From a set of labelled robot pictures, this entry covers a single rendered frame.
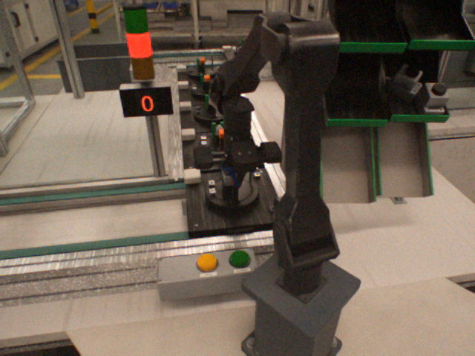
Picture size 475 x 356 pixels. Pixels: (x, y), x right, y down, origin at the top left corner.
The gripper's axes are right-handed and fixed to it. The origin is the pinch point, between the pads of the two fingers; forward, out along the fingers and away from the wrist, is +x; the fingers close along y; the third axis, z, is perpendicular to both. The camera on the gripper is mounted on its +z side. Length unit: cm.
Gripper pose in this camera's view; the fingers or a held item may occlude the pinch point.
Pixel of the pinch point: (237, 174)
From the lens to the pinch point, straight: 79.8
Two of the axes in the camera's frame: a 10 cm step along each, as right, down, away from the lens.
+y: 9.9, -0.9, 1.3
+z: 1.5, 5.5, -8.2
